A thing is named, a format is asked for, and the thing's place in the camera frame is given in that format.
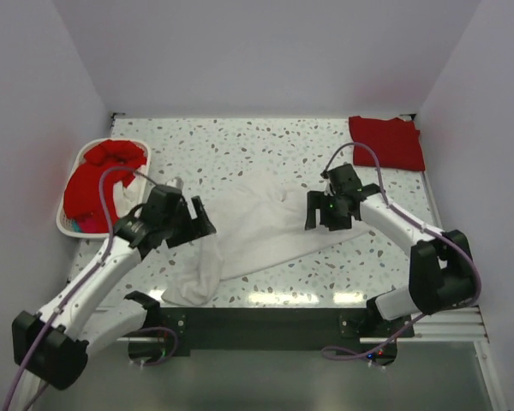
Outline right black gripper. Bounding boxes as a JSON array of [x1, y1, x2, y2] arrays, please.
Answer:
[[304, 190, 351, 232]]

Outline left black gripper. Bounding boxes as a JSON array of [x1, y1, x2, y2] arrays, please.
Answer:
[[162, 197, 215, 249]]

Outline white t shirt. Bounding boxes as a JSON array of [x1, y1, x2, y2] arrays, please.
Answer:
[[162, 171, 369, 307]]

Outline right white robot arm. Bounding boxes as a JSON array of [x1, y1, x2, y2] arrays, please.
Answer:
[[305, 164, 480, 337]]

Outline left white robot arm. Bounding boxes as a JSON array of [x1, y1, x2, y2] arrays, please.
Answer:
[[12, 185, 216, 390]]

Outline white clothes in basket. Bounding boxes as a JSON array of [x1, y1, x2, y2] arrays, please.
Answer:
[[110, 166, 147, 217]]

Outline folded red t shirt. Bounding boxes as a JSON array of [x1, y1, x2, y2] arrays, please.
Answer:
[[348, 116, 426, 172]]

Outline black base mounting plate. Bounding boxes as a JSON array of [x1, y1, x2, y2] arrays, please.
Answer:
[[110, 306, 398, 367]]

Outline red clothes in basket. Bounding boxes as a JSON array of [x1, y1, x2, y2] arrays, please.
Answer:
[[63, 139, 149, 235]]

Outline white perforated laundry basket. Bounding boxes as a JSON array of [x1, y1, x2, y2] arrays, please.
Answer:
[[56, 137, 152, 239]]

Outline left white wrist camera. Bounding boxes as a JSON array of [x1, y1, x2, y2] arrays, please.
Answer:
[[165, 176, 184, 192]]

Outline aluminium frame rail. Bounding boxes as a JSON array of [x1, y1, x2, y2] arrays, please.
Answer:
[[16, 170, 496, 411]]

